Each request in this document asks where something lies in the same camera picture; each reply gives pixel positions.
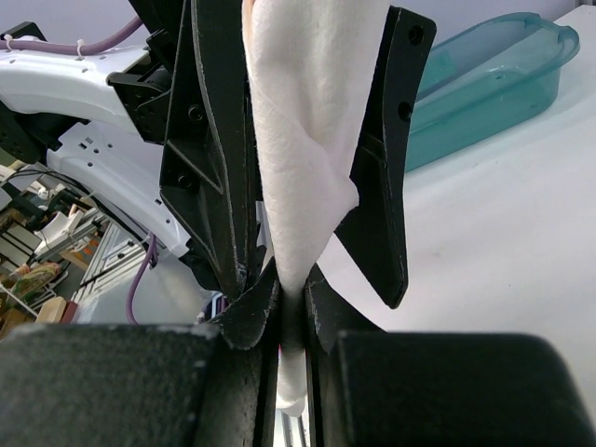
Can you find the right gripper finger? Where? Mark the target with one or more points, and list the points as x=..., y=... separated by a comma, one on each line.
x=212, y=384
x=368, y=387

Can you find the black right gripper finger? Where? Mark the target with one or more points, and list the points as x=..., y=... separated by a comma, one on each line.
x=208, y=176
x=373, y=233

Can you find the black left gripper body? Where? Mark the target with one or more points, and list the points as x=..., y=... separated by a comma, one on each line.
x=144, y=89

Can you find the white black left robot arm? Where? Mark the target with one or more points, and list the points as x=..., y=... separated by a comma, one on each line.
x=58, y=112

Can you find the teal transparent plastic bin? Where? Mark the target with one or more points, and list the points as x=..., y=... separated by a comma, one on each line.
x=485, y=80

